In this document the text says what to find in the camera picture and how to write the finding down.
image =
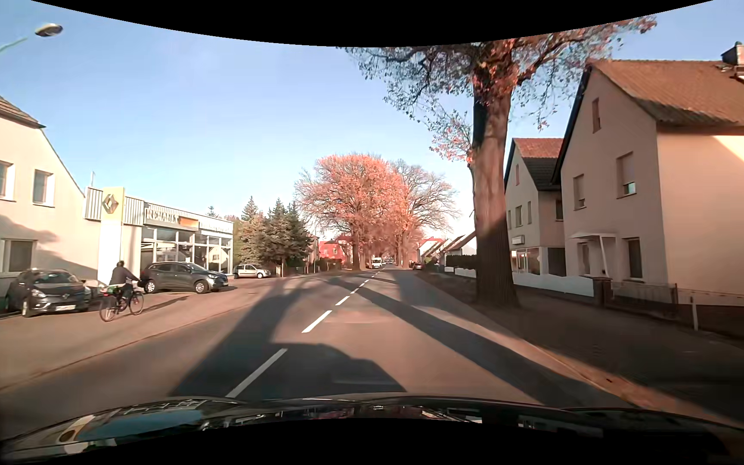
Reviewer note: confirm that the row of bare trees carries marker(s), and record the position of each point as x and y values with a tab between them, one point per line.
372	206

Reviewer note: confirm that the white van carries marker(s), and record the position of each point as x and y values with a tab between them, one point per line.
376	262

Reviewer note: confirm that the red building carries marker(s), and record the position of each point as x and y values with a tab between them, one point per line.
332	250

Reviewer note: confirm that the row of houses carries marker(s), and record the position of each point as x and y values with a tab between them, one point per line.
448	247

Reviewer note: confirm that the dark hedge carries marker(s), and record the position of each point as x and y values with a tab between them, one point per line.
460	261

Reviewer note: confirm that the group of evergreen trees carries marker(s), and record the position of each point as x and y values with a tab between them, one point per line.
272	236

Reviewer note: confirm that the grey asphalt road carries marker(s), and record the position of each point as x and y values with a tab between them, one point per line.
372	336

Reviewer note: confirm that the white car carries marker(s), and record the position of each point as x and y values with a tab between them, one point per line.
252	271

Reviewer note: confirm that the large bare tree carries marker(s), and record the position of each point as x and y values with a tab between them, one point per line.
493	194

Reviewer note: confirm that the cream house with dark roof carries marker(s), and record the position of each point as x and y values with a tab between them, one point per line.
533	206

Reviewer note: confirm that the car dealership building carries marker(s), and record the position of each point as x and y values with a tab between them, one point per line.
178	236

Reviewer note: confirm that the car's own bonnet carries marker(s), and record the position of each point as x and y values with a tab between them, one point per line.
372	426

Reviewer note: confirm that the dark grey large car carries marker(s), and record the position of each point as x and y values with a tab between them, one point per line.
182	276

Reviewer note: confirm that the person on bicycle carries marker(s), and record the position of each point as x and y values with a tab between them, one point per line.
121	290

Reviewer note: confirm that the tall white brand pylon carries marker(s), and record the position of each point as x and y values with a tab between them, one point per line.
111	232

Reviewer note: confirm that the brick paved pavement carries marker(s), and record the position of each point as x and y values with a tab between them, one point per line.
637	349

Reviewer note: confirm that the cream house with brown roof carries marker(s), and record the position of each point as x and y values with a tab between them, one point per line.
682	181

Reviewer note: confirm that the dark grey small car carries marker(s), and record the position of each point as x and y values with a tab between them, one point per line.
48	291

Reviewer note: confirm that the low fence with posts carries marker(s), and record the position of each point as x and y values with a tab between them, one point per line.
695	309

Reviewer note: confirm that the cream house with grey roof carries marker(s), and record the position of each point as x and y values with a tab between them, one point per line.
17	213

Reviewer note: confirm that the low white wall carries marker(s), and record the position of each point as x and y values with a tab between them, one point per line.
540	280

